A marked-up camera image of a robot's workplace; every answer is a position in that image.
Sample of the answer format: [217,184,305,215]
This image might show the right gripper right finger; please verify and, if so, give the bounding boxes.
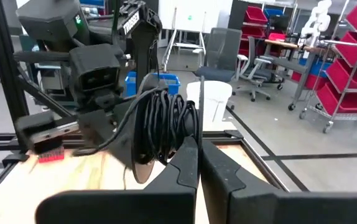
[200,139,357,224]

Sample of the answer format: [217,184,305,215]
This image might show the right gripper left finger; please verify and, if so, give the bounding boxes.
[35,136,200,224]

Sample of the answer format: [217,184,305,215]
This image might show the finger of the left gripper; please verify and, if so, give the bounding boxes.
[108,98,137,170]
[78,109,119,149]

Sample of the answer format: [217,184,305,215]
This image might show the black cord spool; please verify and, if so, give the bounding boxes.
[131,76,205,184]

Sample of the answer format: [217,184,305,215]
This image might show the thin black cord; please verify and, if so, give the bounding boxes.
[72,86,200,190]

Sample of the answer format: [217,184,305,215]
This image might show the red screw bit box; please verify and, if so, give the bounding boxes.
[37,146,65,164]

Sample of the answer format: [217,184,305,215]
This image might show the blue plastic crate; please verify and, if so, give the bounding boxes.
[124,70,182,97]

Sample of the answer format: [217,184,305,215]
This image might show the white cylindrical bin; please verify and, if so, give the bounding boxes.
[186,80,233,124]

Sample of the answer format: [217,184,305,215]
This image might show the grey mesh office chair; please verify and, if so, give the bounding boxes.
[195,27,243,83]

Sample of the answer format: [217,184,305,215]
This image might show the metal shelf rack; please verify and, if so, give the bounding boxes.
[299,0,357,134]

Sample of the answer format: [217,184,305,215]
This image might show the white easel board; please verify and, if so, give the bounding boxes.
[158,0,234,73]

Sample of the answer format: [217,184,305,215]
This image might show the wooden top work desk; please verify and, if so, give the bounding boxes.
[264,39,326,112]

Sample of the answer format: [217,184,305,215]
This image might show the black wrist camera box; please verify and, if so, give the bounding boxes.
[68,43,122,101]

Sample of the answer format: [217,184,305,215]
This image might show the white frame office chair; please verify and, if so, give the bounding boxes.
[231,35,285,103]

